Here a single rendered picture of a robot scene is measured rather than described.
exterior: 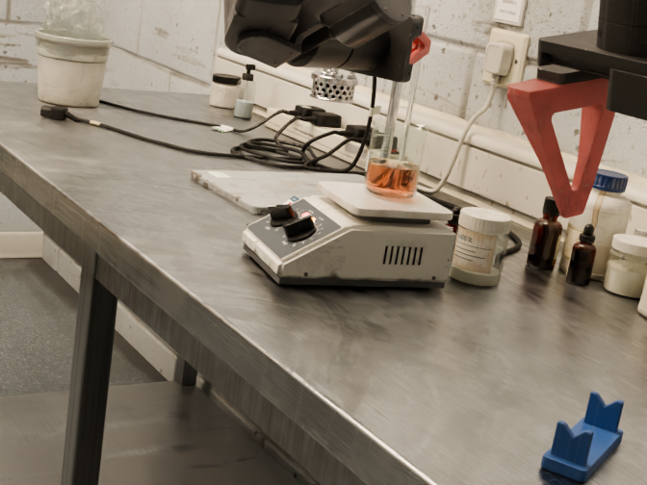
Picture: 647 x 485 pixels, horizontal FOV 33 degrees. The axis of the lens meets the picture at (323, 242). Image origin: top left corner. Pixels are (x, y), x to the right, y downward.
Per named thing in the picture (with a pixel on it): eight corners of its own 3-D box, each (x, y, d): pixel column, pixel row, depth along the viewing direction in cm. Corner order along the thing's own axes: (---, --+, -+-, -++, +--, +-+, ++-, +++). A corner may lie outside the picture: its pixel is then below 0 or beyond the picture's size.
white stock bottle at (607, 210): (618, 273, 138) (641, 174, 134) (611, 286, 131) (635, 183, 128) (562, 260, 140) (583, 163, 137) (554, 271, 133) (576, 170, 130)
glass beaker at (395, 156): (384, 207, 116) (398, 129, 114) (348, 191, 121) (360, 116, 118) (431, 205, 120) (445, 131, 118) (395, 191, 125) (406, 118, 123)
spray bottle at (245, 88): (243, 114, 217) (250, 63, 214) (255, 118, 215) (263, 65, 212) (229, 114, 214) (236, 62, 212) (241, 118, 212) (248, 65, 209)
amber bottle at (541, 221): (535, 270, 133) (550, 201, 131) (520, 261, 136) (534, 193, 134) (559, 270, 134) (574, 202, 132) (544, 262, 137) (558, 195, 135)
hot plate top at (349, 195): (354, 216, 112) (356, 208, 111) (313, 188, 122) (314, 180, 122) (455, 221, 116) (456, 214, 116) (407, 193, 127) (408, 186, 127)
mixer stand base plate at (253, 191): (252, 214, 139) (253, 206, 139) (187, 175, 155) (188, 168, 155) (434, 214, 155) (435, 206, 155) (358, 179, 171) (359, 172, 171)
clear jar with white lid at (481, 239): (457, 268, 128) (470, 204, 126) (505, 282, 126) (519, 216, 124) (440, 278, 123) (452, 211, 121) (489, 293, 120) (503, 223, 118)
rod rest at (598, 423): (583, 484, 77) (594, 439, 76) (538, 468, 78) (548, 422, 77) (622, 442, 85) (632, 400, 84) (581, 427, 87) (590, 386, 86)
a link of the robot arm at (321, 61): (261, 19, 102) (277, 76, 101) (312, -13, 97) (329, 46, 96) (310, 24, 107) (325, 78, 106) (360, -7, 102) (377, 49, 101)
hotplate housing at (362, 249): (276, 288, 110) (287, 213, 108) (239, 249, 122) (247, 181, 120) (464, 293, 119) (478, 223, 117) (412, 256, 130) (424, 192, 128)
